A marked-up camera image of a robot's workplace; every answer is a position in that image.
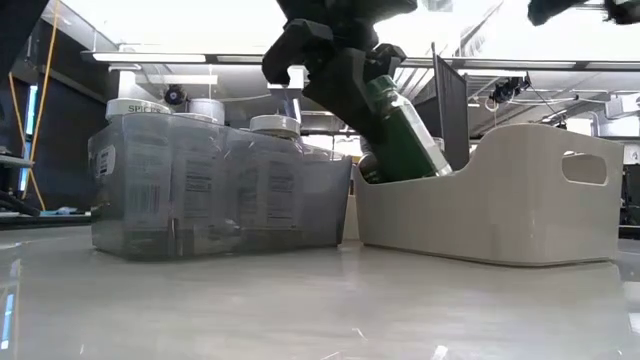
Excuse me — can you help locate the grey desk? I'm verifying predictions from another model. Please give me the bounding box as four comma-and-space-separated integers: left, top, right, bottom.
0, 145, 35, 169

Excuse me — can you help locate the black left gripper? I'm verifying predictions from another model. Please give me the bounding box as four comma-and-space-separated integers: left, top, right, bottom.
261, 0, 419, 146

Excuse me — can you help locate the black standing panel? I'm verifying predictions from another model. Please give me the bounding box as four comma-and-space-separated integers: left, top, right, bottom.
413, 41, 472, 172

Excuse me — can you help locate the overhead light bar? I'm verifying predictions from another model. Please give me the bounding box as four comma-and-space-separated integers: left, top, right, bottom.
81, 48, 640, 71

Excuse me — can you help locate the black hanging camera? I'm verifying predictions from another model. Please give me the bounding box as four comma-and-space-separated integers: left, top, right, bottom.
488, 73, 532, 106

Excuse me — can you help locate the yellow cable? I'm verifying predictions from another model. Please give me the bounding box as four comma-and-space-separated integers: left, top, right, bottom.
7, 72, 47, 211
22, 0, 61, 199

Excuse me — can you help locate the white plastic bin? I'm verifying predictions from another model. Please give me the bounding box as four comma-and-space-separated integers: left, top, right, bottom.
352, 122, 626, 268

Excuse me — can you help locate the white box fixture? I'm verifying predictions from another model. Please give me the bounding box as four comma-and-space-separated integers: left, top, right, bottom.
267, 64, 306, 92

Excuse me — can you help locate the grey translucent plastic bin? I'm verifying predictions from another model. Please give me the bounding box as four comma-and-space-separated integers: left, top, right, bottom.
88, 112, 354, 262

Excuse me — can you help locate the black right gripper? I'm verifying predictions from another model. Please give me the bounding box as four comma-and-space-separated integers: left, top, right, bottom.
527, 0, 640, 27

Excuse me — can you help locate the black round camera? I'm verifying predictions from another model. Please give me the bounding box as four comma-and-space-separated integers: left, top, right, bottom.
163, 84, 187, 107

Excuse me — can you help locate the computer monitor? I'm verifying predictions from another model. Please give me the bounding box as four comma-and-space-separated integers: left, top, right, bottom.
18, 83, 39, 194

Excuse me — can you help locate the black table frame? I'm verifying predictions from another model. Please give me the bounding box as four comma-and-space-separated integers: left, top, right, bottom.
0, 213, 94, 231

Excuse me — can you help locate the blue cloth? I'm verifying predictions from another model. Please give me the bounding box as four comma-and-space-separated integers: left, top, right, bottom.
40, 205, 79, 217

